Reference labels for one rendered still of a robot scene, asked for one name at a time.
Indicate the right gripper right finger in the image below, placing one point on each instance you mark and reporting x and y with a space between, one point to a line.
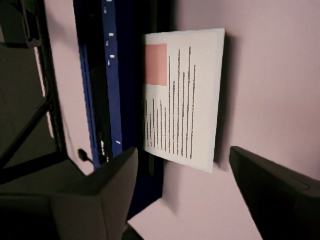
284 204

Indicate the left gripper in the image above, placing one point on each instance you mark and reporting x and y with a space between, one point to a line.
14 30

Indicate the white printed sheet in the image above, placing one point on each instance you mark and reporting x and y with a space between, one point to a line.
180 82

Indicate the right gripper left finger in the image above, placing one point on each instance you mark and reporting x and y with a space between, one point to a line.
96 210

